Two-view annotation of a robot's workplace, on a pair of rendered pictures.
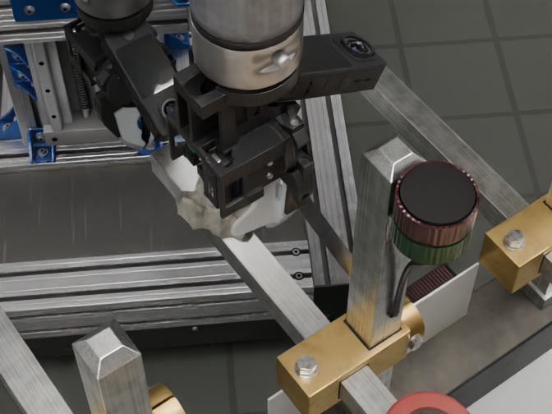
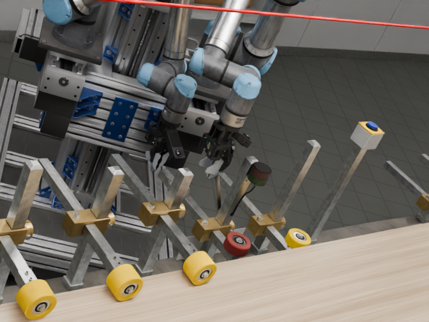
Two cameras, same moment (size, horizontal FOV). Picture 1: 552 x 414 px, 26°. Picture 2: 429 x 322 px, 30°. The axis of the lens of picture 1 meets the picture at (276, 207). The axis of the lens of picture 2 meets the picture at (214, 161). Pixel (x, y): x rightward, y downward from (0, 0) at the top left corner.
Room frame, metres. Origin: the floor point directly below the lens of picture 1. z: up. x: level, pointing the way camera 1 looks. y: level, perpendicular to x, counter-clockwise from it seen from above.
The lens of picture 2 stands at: (-1.53, 0.51, 2.25)
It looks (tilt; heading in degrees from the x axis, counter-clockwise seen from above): 29 degrees down; 347
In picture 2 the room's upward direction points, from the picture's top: 25 degrees clockwise
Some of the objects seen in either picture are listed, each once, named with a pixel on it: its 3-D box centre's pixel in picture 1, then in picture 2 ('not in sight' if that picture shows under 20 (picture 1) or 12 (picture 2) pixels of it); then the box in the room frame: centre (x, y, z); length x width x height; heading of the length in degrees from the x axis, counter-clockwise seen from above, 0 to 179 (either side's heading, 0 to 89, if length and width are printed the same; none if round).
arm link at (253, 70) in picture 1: (250, 37); (233, 117); (0.56, 0.02, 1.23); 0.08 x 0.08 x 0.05
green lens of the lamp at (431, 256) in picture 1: (432, 223); (257, 177); (0.50, -0.12, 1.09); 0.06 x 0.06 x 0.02
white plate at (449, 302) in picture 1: (373, 352); (211, 243); (0.58, -0.10, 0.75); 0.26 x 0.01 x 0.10; 126
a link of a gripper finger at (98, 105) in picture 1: (117, 102); (156, 151); (0.77, 0.16, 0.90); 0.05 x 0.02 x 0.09; 126
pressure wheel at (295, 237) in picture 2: not in sight; (293, 248); (0.54, -0.34, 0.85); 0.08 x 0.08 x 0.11
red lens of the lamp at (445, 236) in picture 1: (435, 203); (260, 170); (0.50, -0.12, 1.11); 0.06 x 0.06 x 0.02
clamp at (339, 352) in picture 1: (353, 353); (214, 229); (0.52, -0.07, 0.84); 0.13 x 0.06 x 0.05; 126
